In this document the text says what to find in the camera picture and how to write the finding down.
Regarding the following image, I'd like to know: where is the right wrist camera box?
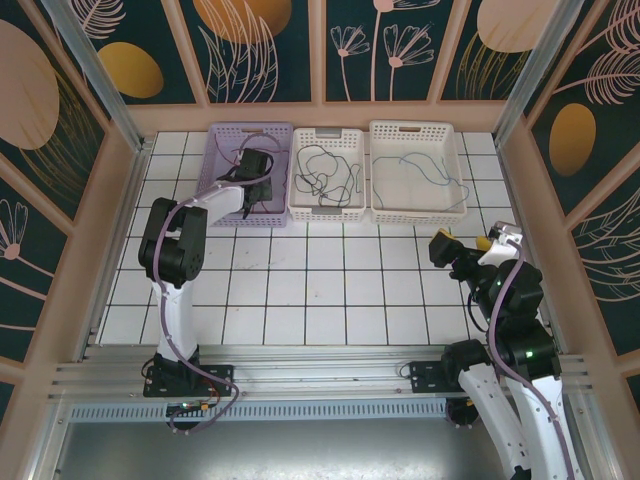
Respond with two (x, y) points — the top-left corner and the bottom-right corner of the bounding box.
(477, 223), (524, 266)

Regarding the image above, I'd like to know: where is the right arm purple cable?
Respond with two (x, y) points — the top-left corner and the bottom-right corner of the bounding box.
(487, 234), (576, 480)

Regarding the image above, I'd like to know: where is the cream plastic basket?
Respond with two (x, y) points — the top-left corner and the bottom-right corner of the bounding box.
(368, 119), (469, 227)

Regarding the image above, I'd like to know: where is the white basket with grey handles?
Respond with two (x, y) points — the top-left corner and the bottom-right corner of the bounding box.
(288, 127), (371, 224)

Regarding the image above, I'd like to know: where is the purple plastic basket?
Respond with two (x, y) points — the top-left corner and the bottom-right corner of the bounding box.
(192, 122), (295, 229)

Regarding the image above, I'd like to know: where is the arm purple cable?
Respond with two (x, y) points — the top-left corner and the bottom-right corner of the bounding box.
(152, 131), (282, 436)
(487, 234), (576, 480)

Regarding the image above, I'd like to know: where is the thin blue wire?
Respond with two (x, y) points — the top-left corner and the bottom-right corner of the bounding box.
(371, 153), (461, 209)
(399, 153), (470, 212)

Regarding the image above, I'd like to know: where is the slotted grey cable duct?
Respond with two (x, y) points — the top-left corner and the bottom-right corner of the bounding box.
(69, 402), (454, 424)

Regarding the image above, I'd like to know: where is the aluminium corner post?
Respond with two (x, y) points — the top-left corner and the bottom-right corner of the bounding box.
(42, 0), (146, 151)
(494, 0), (586, 146)

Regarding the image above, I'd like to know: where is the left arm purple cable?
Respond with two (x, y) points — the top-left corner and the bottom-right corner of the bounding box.
(152, 131), (282, 436)

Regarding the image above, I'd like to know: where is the aluminium side rail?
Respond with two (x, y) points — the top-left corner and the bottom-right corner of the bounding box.
(77, 139), (151, 361)

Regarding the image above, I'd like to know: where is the thin red wire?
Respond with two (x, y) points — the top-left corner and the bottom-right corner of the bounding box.
(247, 144), (293, 216)
(217, 135), (242, 169)

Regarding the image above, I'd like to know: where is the metal sheet panel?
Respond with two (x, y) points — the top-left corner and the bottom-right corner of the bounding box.
(29, 419), (616, 480)

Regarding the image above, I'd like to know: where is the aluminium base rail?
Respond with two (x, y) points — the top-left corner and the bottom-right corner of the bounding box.
(47, 344), (594, 401)

